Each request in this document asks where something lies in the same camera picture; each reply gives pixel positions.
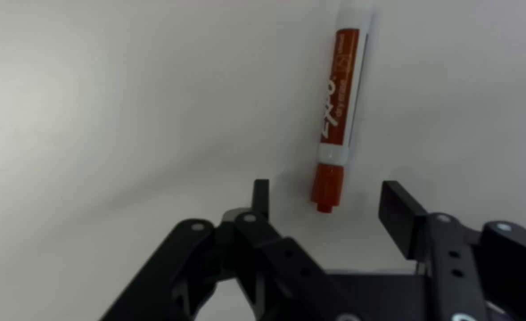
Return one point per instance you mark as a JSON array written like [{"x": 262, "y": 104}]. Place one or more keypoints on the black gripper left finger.
[{"x": 276, "y": 277}]

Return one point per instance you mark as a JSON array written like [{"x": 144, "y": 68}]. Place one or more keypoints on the red marker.
[{"x": 342, "y": 91}]

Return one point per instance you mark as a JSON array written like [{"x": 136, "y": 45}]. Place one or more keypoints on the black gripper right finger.
[{"x": 473, "y": 275}]

